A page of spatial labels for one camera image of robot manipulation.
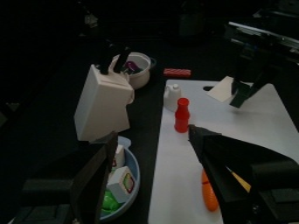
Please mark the purple toy in pot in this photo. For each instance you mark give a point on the purple toy in pot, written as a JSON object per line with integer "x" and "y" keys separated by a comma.
{"x": 133, "y": 66}

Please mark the red toy bottle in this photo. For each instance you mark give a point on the red toy bottle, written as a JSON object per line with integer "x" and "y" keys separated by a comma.
{"x": 182, "y": 116}

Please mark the cream toy slice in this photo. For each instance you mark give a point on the cream toy slice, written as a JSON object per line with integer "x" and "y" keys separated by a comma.
{"x": 220, "y": 90}

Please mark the red ridged toy block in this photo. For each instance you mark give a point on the red ridged toy block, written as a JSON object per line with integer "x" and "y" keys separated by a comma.
{"x": 177, "y": 73}

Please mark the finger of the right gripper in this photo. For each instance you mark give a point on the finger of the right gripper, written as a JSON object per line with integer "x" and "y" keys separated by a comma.
{"x": 244, "y": 68}
{"x": 249, "y": 90}

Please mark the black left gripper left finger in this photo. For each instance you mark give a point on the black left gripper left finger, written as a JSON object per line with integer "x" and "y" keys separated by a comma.
{"x": 87, "y": 180}

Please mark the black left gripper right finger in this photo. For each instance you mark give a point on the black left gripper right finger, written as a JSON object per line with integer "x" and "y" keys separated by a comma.
{"x": 234, "y": 163}

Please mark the white toy bottle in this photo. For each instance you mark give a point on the white toy bottle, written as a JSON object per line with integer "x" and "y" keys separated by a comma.
{"x": 173, "y": 97}

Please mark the white sushi cube, green-red filling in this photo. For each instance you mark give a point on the white sushi cube, green-red filling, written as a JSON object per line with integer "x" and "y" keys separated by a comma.
{"x": 123, "y": 183}

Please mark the white cutting board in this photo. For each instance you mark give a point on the white cutting board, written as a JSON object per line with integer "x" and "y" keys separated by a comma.
{"x": 184, "y": 163}

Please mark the green toy vegetable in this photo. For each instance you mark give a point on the green toy vegetable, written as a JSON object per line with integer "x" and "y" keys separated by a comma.
{"x": 110, "y": 201}

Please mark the white toy pot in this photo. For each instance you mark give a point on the white toy pot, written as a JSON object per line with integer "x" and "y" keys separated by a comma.
{"x": 141, "y": 74}

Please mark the orange toy carrot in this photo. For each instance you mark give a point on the orange toy carrot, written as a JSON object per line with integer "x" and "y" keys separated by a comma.
{"x": 210, "y": 195}

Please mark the light blue bowl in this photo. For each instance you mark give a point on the light blue bowl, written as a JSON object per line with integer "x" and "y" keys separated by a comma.
{"x": 130, "y": 163}

